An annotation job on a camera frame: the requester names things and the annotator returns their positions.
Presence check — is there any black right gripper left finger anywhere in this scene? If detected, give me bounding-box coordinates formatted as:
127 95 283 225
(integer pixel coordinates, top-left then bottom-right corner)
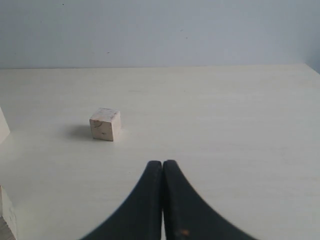
83 160 163 240

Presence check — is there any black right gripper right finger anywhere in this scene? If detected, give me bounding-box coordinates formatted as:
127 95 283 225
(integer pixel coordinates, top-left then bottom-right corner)
162 160 254 240

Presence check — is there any medium wooden cube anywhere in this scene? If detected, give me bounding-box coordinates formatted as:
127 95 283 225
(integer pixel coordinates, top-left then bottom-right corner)
0 185 18 240

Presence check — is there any large wooden cube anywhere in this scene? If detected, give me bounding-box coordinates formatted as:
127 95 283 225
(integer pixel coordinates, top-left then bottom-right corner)
0 108 11 144

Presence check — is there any small wooden cube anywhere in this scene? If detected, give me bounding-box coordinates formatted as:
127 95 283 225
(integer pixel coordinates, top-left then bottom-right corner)
89 108 122 142

